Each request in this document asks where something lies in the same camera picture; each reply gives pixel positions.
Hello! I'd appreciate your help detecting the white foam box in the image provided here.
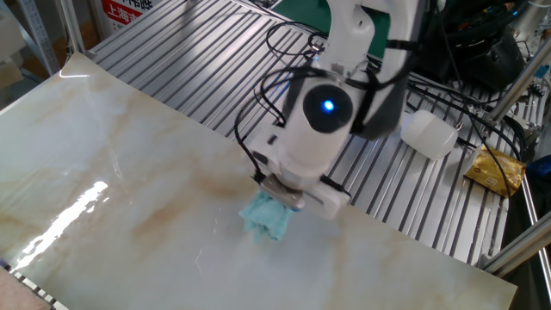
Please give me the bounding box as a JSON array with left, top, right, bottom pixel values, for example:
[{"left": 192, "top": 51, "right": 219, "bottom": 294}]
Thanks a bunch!
[{"left": 0, "top": 9, "right": 26, "bottom": 62}]

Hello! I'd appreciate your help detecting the green cutting mat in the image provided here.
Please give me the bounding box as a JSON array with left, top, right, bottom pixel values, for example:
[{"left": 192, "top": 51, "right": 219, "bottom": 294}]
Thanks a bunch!
[{"left": 270, "top": 0, "right": 391, "bottom": 59}]

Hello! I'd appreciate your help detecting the dark blue bag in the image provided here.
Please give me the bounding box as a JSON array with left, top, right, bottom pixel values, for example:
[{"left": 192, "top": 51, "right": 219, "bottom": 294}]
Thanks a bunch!
[{"left": 525, "top": 154, "right": 551, "bottom": 181}]

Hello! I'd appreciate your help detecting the marble pattern table mat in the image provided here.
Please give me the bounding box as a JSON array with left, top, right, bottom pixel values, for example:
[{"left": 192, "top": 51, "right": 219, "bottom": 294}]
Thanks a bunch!
[{"left": 0, "top": 52, "right": 518, "bottom": 310}]

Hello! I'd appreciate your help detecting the gold foil packet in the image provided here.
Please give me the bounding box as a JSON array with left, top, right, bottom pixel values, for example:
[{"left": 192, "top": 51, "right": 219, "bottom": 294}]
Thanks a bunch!
[{"left": 463, "top": 143, "right": 528, "bottom": 199}]

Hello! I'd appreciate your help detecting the red white sign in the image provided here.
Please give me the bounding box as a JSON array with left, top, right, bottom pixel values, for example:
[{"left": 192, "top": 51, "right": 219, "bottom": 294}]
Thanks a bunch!
[{"left": 100, "top": 0, "right": 155, "bottom": 34}]

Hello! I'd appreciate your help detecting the black bag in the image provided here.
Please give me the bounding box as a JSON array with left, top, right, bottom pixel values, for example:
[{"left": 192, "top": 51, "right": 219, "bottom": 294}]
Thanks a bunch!
[{"left": 419, "top": 0, "right": 527, "bottom": 92}]

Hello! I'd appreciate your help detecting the light blue fluffy cloth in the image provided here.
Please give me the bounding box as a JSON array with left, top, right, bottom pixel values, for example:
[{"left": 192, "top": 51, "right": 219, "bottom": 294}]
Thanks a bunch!
[{"left": 238, "top": 190, "right": 294, "bottom": 243}]

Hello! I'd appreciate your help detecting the black camera cable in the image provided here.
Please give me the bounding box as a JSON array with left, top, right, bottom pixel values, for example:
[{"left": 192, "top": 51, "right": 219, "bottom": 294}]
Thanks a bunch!
[{"left": 233, "top": 66, "right": 332, "bottom": 185}]

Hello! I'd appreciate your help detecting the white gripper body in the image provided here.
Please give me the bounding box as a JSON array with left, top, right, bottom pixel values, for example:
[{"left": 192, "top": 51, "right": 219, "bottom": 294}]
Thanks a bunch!
[{"left": 248, "top": 127, "right": 353, "bottom": 221}]

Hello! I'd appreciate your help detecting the grey metal shelf rack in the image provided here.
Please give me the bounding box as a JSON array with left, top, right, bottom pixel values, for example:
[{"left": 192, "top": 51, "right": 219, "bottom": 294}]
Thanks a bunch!
[{"left": 15, "top": 0, "right": 60, "bottom": 78}]

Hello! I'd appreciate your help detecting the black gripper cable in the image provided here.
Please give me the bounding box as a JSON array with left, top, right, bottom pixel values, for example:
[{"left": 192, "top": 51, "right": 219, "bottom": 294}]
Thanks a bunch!
[{"left": 319, "top": 174, "right": 353, "bottom": 200}]

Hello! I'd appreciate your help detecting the black cable bundle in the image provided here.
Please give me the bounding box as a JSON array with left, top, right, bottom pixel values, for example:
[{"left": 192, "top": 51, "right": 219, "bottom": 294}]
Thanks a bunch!
[{"left": 404, "top": 71, "right": 524, "bottom": 163}]

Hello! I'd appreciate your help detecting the aluminium frame post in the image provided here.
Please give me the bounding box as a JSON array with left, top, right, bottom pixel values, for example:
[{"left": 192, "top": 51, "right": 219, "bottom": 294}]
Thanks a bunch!
[
  {"left": 57, "top": 0, "right": 99, "bottom": 60},
  {"left": 479, "top": 222, "right": 551, "bottom": 277},
  {"left": 485, "top": 40, "right": 551, "bottom": 127}
]

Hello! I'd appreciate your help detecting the white plastic bottle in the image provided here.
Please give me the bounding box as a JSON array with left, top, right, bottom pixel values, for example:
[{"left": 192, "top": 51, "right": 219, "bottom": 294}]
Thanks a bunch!
[{"left": 399, "top": 108, "right": 460, "bottom": 162}]

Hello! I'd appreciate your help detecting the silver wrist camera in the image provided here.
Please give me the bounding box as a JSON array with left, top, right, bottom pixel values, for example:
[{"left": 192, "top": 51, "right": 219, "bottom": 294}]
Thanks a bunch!
[{"left": 257, "top": 173, "right": 307, "bottom": 213}]

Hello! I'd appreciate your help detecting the black white checkered board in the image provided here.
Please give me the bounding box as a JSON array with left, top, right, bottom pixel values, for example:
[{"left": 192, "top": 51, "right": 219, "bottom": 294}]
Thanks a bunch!
[{"left": 11, "top": 270, "right": 71, "bottom": 310}]

